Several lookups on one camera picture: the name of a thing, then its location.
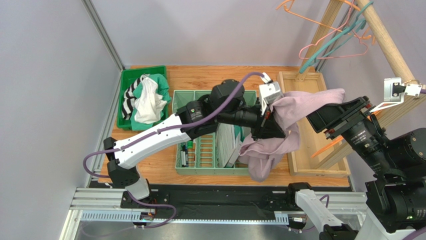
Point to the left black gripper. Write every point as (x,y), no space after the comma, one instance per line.
(271,128)

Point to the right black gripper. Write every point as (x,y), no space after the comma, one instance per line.
(348,117)

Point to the teal plastic hanger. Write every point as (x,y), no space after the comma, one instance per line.
(351,30)

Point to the green tank top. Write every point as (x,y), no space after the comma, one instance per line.
(159,90)

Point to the black white striped tank top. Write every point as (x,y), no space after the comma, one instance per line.
(129,99)

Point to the pink wire hanger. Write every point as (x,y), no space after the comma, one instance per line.
(306,52)

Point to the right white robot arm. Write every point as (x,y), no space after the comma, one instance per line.
(396,198)

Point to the mint green file organizer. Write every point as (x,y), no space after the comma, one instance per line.
(203,159)

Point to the wooden clothes rack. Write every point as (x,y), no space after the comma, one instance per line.
(397,48)

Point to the black marker green cap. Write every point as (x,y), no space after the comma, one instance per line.
(190,144)

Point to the white pen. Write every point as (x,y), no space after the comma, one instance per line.
(184,156)

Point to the green plastic tray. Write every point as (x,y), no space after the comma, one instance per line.
(144,98)

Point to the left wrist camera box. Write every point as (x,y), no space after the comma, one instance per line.
(269,92)

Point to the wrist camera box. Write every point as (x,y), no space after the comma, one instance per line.
(269,92)
(395,91)

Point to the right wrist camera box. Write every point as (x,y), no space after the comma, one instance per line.
(395,91)

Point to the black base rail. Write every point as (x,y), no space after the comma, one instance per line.
(201,204)

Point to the aluminium frame post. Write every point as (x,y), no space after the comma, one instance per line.
(102,31)

